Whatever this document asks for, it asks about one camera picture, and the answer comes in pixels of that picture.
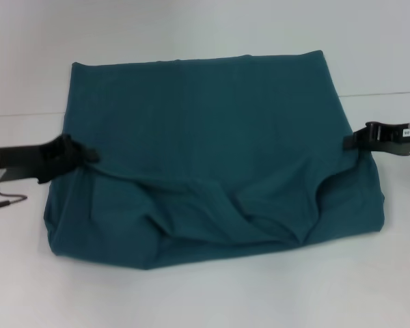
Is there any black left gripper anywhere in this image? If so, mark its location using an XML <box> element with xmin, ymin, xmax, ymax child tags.
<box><xmin>0</xmin><ymin>133</ymin><xmax>100</xmax><ymax>185</ymax></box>

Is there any thin left gripper cable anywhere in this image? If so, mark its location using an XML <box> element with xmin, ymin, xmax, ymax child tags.
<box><xmin>0</xmin><ymin>184</ymin><xmax>28</xmax><ymax>213</ymax></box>

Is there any teal blue printed t-shirt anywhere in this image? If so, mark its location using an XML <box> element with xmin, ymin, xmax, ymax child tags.
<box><xmin>43</xmin><ymin>50</ymin><xmax>387</xmax><ymax>272</ymax></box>

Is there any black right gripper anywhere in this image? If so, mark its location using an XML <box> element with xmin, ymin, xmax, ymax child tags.
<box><xmin>343</xmin><ymin>119</ymin><xmax>410</xmax><ymax>157</ymax></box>

